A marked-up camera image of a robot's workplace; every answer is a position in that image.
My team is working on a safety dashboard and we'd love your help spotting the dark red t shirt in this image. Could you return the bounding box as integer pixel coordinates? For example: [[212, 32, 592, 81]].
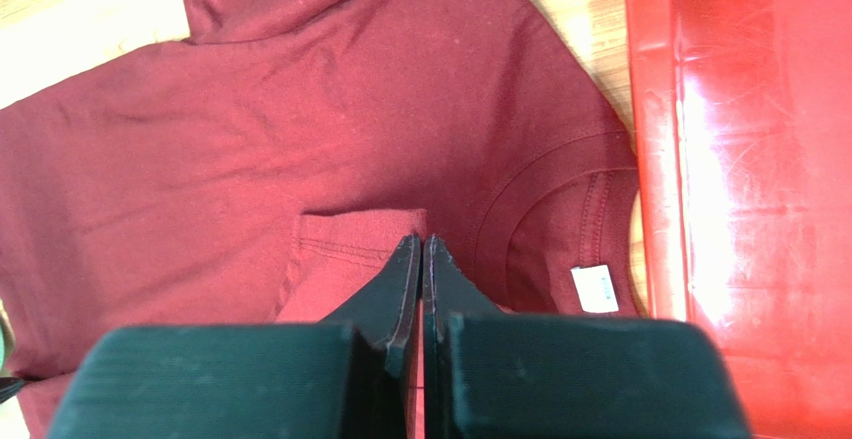
[[1, 0, 638, 438]]

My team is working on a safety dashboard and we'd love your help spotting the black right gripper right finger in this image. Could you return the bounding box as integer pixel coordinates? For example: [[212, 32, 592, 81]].
[[422, 236, 751, 438]]

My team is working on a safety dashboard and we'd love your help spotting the red plastic tray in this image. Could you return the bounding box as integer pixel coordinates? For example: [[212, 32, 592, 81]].
[[625, 0, 851, 438]]

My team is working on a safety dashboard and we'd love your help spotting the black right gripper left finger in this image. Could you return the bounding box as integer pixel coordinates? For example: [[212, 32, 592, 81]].
[[48, 235, 422, 438]]

